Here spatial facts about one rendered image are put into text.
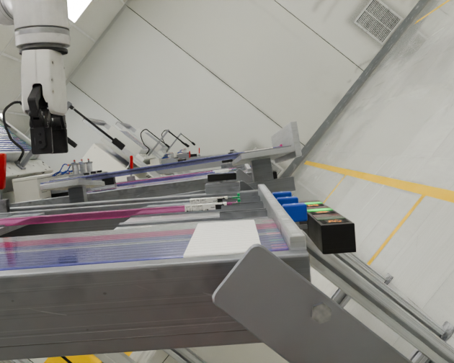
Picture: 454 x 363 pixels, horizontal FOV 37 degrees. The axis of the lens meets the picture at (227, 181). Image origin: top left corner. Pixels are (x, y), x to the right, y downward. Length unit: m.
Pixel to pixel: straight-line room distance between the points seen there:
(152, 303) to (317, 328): 0.12
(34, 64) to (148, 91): 7.60
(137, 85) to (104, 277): 8.22
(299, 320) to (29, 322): 0.19
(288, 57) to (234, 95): 0.83
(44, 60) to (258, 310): 0.71
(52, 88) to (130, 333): 0.63
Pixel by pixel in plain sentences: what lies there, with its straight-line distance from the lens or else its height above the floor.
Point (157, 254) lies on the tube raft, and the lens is 0.53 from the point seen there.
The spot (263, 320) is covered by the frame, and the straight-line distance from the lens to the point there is 0.44.
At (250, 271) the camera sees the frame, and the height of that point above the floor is 0.75.
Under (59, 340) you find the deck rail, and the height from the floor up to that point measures 0.82.
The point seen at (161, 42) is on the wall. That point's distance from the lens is 8.71.
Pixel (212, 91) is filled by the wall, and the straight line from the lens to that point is 8.59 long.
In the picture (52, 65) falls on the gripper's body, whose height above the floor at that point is 1.10.
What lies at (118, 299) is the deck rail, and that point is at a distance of 0.49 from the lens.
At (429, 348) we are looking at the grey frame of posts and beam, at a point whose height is 0.32.
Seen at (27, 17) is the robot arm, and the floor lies 1.18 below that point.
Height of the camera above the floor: 0.81
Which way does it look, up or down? 1 degrees down
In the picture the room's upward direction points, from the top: 52 degrees counter-clockwise
